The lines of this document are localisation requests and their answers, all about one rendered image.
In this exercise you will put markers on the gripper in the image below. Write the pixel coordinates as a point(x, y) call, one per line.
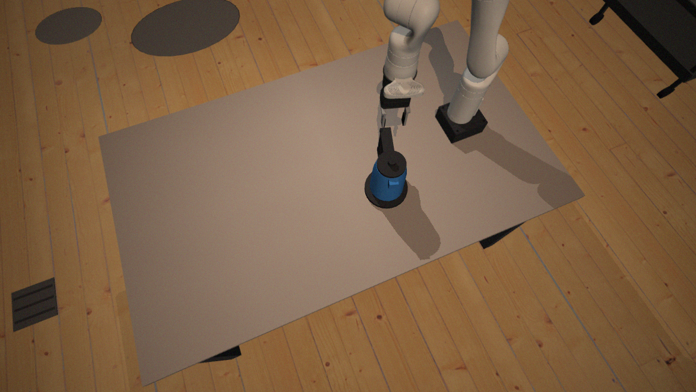
point(398, 83)

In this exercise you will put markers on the black round disc with center stud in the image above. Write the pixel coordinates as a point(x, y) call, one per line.
point(385, 204)

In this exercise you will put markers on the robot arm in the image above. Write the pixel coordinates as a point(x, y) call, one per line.
point(486, 53)

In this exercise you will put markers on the blue electric kettle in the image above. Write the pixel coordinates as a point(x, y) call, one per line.
point(390, 169)

